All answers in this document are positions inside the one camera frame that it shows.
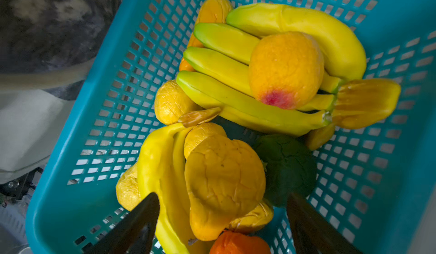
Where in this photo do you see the banana bunch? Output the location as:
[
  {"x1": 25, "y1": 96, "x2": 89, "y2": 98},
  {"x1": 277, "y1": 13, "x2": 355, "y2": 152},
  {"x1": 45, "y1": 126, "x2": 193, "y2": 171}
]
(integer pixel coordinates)
[{"x1": 177, "y1": 3, "x2": 401, "y2": 137}]

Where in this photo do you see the green avocado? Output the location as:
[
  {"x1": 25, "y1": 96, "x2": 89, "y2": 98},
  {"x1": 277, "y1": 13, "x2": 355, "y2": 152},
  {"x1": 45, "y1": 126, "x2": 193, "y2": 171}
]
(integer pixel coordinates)
[{"x1": 253, "y1": 134, "x2": 317, "y2": 208}]

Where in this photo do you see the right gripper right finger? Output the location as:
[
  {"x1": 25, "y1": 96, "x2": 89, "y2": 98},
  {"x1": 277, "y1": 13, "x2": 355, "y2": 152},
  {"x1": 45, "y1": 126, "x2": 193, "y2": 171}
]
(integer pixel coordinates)
[{"x1": 286, "y1": 193, "x2": 361, "y2": 254}]

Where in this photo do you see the orange tangerine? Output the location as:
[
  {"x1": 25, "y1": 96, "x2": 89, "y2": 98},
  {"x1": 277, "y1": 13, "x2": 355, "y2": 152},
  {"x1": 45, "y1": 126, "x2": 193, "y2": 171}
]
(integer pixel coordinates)
[{"x1": 210, "y1": 231, "x2": 271, "y2": 254}]

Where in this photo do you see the teal plastic basket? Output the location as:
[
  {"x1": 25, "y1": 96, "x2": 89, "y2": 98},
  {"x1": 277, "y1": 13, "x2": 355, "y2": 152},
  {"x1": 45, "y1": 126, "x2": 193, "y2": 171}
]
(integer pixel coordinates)
[{"x1": 26, "y1": 0, "x2": 436, "y2": 254}]

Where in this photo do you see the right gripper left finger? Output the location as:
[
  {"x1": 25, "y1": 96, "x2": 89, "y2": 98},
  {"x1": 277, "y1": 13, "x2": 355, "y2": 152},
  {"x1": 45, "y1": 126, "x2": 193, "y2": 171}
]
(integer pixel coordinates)
[{"x1": 86, "y1": 193, "x2": 160, "y2": 254}]

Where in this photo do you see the yellow lemon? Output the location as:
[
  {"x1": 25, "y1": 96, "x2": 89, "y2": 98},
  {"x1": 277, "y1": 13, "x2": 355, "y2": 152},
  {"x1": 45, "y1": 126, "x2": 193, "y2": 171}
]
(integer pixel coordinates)
[{"x1": 154, "y1": 80, "x2": 202, "y2": 125}]

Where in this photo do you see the cream canvas grocery bag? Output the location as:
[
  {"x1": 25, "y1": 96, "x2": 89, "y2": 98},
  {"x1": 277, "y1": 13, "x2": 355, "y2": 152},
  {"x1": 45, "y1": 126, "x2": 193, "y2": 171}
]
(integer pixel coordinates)
[{"x1": 1, "y1": 0, "x2": 122, "y2": 184}]

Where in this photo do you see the yellow peach fruit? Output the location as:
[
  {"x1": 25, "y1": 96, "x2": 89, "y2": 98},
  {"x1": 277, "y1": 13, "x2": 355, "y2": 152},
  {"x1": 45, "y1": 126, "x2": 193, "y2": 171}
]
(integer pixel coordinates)
[{"x1": 249, "y1": 31, "x2": 324, "y2": 110}]

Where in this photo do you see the single yellow banana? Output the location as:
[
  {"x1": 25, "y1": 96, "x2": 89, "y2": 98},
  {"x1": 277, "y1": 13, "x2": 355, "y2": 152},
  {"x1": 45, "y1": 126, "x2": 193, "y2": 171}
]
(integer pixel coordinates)
[{"x1": 136, "y1": 123, "x2": 211, "y2": 254}]

